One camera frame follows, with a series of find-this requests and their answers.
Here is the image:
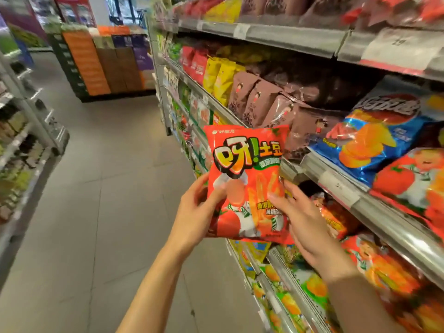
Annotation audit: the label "person's right hand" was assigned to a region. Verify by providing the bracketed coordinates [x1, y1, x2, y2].
[268, 179, 358, 284]

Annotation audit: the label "person's left hand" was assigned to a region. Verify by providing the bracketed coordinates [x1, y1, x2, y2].
[166, 173, 228, 256]

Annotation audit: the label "red potato stick snack packet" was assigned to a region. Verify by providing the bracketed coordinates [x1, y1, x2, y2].
[203, 125, 294, 245]

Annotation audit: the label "person's left forearm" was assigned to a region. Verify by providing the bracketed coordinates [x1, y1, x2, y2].
[116, 241, 191, 333]

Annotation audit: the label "person's right forearm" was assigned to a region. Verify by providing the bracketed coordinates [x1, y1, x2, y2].
[325, 270, 409, 333]

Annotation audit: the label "yellow and blue snack packet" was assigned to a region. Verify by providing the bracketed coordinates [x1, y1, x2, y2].
[230, 239, 272, 271]

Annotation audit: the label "orange chip packet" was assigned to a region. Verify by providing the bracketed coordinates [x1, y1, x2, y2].
[311, 192, 361, 240]

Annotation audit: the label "row of green chip packets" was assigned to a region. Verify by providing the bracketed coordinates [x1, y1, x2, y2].
[251, 245, 333, 333]

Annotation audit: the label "row of mixed small packets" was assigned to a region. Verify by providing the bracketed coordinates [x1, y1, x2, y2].
[157, 31, 217, 179]

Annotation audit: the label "row of brown snack packets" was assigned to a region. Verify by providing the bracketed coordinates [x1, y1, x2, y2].
[227, 70, 349, 160]

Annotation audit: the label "blue potato chip bag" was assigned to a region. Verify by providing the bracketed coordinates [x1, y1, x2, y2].
[308, 75, 444, 187]

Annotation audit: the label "red tomato snack bag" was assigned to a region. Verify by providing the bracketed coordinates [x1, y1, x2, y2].
[368, 147, 444, 240]

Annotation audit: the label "pile of orange tomato bags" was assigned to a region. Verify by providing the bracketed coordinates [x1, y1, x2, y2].
[342, 234, 444, 333]

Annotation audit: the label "stack of brown cartons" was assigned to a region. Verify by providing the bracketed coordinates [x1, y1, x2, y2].
[93, 35, 143, 94]

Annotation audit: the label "grey metal snack shelf unit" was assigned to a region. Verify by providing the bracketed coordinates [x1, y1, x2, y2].
[146, 0, 444, 333]

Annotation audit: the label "stack of purple cartons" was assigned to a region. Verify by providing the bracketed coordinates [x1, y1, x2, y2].
[112, 34, 155, 72]

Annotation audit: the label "small white price label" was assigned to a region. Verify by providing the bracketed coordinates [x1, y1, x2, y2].
[233, 23, 251, 40]

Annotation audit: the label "stack of orange cartons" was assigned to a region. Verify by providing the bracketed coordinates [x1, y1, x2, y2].
[62, 26, 130, 97]

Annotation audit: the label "row of yellow bags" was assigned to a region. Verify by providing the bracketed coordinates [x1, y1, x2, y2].
[204, 0, 244, 24]

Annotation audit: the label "row of red bags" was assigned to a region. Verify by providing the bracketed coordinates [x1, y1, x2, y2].
[173, 0, 224, 17]

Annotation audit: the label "large white price label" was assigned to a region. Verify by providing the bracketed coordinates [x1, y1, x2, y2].
[360, 28, 444, 76]

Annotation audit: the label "grey shelf unit with goods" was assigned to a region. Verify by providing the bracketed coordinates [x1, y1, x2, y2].
[0, 48, 71, 292]

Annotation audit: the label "brown packets with dark print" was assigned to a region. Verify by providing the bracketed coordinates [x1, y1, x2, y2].
[239, 0, 314, 18]

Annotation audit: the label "stack of dark green crates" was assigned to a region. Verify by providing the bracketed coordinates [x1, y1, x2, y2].
[46, 30, 90, 100]

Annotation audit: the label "pile of red crinkled bags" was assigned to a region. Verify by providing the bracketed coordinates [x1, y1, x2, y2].
[340, 0, 444, 30]

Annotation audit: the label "red display stand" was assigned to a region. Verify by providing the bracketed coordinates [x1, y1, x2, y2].
[53, 0, 97, 28]

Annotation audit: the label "purple display stand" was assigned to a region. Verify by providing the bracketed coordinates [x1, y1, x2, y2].
[0, 0, 50, 50]

